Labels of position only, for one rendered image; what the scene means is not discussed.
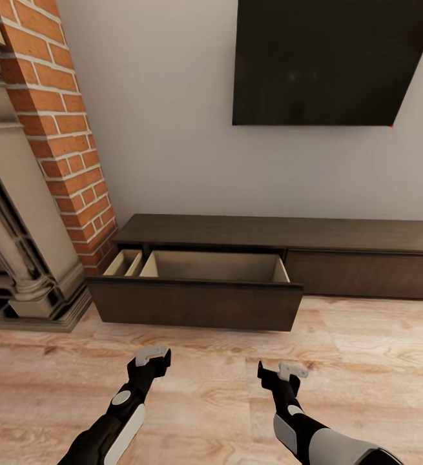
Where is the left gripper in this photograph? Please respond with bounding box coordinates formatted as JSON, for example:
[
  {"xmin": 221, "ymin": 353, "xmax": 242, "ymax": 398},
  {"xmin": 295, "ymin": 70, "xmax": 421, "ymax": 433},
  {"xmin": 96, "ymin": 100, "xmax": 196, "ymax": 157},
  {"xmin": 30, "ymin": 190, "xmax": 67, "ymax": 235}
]
[{"xmin": 127, "ymin": 349, "xmax": 171, "ymax": 389}]

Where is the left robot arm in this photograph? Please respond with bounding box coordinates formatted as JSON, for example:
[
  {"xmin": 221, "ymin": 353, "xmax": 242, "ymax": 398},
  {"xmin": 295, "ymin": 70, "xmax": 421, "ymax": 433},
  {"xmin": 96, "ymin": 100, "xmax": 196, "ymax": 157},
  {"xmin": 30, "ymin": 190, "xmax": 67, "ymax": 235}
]
[{"xmin": 56, "ymin": 344, "xmax": 171, "ymax": 465}]

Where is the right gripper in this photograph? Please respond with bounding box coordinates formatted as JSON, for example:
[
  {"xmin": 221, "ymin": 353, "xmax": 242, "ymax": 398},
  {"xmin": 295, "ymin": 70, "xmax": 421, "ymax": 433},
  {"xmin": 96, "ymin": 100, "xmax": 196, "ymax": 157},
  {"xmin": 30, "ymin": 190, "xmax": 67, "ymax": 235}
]
[{"xmin": 257, "ymin": 361, "xmax": 300, "ymax": 397}]

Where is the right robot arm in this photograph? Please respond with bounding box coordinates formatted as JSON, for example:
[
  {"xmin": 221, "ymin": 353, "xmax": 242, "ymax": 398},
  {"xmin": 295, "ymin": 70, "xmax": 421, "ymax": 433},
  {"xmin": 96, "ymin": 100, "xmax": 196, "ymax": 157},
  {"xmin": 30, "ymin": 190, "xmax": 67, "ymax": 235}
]
[{"xmin": 257, "ymin": 361, "xmax": 403, "ymax": 465}]

